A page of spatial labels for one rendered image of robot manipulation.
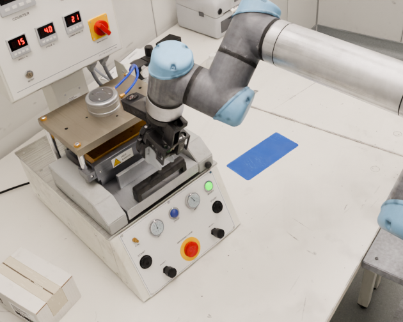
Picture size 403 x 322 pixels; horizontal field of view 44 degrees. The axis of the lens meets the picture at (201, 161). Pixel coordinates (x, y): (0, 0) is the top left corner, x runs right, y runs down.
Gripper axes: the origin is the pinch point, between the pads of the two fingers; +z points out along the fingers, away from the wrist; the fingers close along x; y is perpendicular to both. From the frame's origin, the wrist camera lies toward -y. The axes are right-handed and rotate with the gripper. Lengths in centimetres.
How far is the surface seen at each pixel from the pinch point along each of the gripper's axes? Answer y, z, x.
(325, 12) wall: -77, 118, 230
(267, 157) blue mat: 8, 28, 42
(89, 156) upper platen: -9.5, 1.8, -10.3
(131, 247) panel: 10.6, 13.0, -13.5
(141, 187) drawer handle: 4.0, 2.2, -5.8
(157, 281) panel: 18.9, 21.3, -11.6
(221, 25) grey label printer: -51, 39, 82
